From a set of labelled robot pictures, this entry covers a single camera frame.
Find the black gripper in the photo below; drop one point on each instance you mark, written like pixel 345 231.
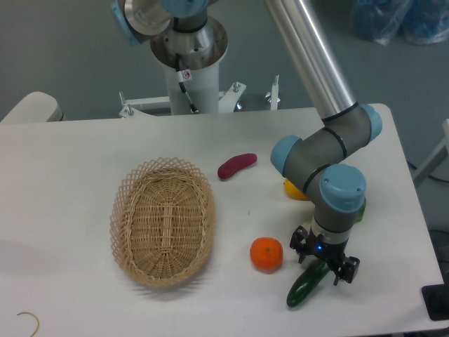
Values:
pixel 345 268

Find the dark green cucumber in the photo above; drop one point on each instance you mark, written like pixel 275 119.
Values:
pixel 306 283

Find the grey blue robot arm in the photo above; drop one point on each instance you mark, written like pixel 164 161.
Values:
pixel 314 165

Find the orange tangerine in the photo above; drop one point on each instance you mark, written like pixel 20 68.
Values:
pixel 266 253

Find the green bok choy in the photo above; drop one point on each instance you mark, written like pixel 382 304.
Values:
pixel 359 217

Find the yellow mango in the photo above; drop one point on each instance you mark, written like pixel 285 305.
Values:
pixel 293 192

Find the black device at table edge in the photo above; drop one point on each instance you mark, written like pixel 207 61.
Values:
pixel 436 301

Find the purple sweet potato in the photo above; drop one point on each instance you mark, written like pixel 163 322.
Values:
pixel 236 164

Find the woven wicker basket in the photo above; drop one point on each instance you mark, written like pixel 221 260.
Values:
pixel 162 223

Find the blue plastic bag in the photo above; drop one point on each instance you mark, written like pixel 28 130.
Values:
pixel 421 22

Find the white chair back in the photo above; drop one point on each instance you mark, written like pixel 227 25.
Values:
pixel 36 107

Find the white frame at right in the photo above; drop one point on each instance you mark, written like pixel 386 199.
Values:
pixel 433 159

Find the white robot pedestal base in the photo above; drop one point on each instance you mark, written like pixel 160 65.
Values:
pixel 191 67

